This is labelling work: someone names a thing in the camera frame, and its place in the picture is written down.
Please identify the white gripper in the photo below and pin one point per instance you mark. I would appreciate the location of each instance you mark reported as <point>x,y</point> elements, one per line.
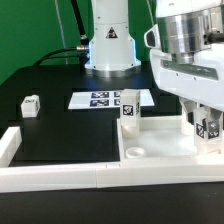
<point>201,82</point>

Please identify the white square tabletop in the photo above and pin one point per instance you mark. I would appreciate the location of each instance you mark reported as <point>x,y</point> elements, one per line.
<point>158,137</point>

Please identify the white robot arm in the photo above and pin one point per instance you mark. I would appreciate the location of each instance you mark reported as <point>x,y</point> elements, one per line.
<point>186,51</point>

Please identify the white marker sheet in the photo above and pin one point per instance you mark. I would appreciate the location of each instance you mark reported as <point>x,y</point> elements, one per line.
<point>95,99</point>

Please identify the white U-shaped fence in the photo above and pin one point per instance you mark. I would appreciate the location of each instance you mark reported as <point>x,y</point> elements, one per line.
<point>131,172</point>

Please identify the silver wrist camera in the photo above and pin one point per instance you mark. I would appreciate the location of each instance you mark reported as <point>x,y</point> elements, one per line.
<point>152,38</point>

